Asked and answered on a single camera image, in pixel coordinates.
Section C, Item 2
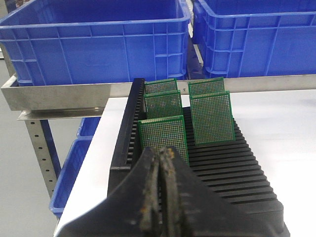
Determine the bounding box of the black slotted board rack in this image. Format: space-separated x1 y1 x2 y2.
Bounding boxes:
108 79 283 228

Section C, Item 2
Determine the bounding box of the blue crate lower shelf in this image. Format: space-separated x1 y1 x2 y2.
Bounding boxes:
49 117 100 219

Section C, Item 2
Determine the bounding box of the green board middle right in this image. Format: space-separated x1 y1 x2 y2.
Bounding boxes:
190 91 236 146

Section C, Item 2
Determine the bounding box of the green board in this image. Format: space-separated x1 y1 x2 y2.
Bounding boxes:
190 91 236 146
145 78 178 94
138 115 189 164
144 90 183 119
188 77 225 95

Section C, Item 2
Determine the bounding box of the green board middle left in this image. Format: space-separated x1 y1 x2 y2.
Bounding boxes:
144 90 183 119

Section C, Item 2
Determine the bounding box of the green board back left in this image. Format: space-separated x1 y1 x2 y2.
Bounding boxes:
145 78 178 94

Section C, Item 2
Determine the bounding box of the blue plastic crate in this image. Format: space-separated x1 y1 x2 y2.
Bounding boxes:
0 0 191 85
193 0 316 78

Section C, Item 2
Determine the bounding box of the blue plastic crate left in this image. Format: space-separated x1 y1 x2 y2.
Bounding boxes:
0 0 191 85

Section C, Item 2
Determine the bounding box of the green board back right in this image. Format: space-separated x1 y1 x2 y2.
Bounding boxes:
188 77 225 95

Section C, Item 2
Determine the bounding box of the perforated steel shelf post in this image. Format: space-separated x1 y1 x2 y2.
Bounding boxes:
25 119 61 197

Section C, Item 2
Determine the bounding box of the blue plastic crate centre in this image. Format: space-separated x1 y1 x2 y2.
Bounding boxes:
193 0 316 78

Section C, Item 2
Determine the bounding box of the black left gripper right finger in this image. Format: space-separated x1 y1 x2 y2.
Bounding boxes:
159 147 290 237

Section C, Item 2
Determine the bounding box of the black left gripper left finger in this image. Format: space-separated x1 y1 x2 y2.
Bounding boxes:
58 148 161 237

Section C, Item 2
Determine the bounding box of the green board front left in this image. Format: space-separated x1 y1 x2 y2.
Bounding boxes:
138 115 189 164

